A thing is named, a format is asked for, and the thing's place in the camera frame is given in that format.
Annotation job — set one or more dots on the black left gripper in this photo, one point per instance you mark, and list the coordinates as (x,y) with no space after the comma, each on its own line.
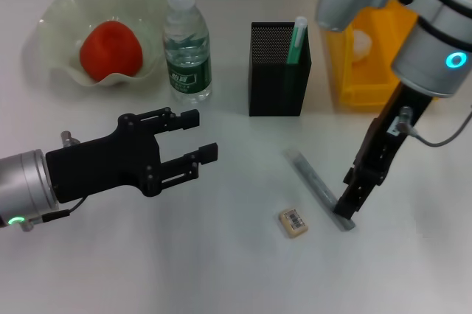
(103,166)

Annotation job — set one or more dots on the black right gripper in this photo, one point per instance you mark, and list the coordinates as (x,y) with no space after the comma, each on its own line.
(387,137)

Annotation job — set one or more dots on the beige eraser with barcode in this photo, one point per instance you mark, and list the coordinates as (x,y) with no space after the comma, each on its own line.
(292,222)

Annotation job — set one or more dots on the green label water bottle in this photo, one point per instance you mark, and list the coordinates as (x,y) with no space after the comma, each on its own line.
(188,70)

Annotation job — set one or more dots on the white paper ball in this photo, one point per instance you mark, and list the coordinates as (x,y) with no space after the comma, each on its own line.
(361,46)

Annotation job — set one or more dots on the green pen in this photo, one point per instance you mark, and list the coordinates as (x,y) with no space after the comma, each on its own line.
(296,41)

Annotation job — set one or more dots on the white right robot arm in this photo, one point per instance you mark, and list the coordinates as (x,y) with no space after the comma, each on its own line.
(431,52)

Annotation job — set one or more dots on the grey pen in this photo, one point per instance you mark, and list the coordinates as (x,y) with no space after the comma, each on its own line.
(313,179)

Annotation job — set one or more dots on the black mesh pen holder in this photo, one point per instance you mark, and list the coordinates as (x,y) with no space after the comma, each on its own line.
(273,85)

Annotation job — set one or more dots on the translucent wavy fruit plate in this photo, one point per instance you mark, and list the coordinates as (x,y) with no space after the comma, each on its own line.
(62,15)

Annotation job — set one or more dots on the yellow plastic storage bin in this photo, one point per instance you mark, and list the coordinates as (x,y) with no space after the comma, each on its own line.
(365,85)

